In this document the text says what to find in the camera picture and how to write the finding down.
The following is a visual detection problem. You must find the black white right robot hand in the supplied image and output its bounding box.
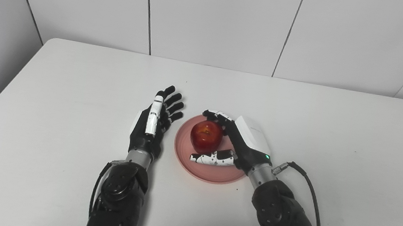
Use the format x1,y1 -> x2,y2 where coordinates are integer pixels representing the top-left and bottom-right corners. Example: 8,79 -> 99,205
188,108 -> 278,180

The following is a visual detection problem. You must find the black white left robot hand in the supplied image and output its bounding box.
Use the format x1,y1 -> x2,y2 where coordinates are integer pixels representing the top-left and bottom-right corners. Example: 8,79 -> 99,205
127,81 -> 187,162

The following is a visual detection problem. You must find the red apple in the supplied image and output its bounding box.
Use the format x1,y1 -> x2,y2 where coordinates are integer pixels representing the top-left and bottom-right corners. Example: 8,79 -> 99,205
188,118 -> 225,156

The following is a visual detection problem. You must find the pink round plate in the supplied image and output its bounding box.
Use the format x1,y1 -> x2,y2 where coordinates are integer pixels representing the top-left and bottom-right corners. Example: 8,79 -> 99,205
170,111 -> 253,188

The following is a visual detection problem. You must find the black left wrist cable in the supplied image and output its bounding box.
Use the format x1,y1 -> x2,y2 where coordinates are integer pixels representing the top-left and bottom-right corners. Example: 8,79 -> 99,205
88,159 -> 120,220

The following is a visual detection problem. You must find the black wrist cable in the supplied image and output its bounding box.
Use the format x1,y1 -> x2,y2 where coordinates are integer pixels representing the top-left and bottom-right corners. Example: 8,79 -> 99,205
266,159 -> 331,226
88,159 -> 120,220

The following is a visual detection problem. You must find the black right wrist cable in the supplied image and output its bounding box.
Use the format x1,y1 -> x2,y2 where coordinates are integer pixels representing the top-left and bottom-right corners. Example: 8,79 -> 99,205
266,159 -> 331,226

